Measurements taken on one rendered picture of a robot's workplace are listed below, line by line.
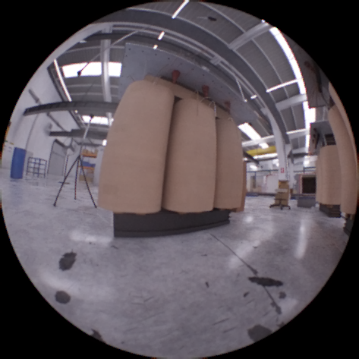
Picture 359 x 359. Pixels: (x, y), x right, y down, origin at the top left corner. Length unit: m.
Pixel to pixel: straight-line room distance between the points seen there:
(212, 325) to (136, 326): 0.19
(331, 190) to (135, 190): 2.56
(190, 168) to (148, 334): 0.78
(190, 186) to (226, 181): 0.40
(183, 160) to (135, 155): 0.30
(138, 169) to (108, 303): 0.58
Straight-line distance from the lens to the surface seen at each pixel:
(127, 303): 0.41
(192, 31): 4.43
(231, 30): 10.05
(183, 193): 0.67
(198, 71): 1.13
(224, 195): 0.96
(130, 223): 0.74
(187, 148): 0.71
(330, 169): 2.41
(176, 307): 0.40
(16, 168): 4.63
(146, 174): 0.57
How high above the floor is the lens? 0.36
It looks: 4 degrees up
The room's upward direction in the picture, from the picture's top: 5 degrees clockwise
